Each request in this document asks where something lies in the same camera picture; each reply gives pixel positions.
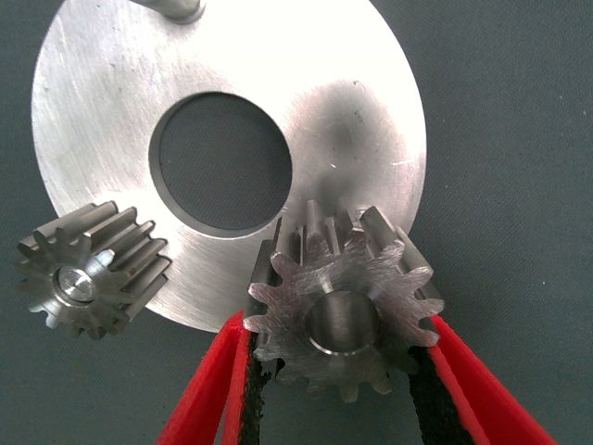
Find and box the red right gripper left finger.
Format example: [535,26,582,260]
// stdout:
[155,310,282,445]

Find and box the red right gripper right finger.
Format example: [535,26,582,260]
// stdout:
[406,317,560,445]

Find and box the small steel planetary gear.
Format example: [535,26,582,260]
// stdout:
[241,198,447,405]
[13,199,173,342]

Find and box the round metal carrier plate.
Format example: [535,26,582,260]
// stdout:
[30,0,427,334]

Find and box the dark grey table cloth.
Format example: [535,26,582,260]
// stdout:
[0,0,593,445]

